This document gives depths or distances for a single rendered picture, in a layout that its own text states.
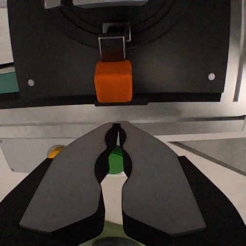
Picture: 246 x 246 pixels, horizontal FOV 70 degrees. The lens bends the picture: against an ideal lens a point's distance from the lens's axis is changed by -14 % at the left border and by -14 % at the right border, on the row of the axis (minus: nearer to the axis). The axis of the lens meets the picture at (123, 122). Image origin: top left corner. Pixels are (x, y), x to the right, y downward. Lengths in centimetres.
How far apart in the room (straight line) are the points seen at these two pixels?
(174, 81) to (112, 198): 35
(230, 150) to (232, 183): 118
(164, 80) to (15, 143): 22
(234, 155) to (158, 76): 159
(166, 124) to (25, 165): 22
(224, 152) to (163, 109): 147
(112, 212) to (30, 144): 32
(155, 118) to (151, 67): 7
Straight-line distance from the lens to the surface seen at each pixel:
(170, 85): 22
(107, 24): 18
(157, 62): 21
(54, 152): 27
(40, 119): 26
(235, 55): 25
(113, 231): 58
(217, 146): 162
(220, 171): 49
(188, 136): 39
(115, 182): 45
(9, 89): 28
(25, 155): 31
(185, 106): 24
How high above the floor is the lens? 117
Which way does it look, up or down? 61 degrees down
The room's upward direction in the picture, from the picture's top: 179 degrees counter-clockwise
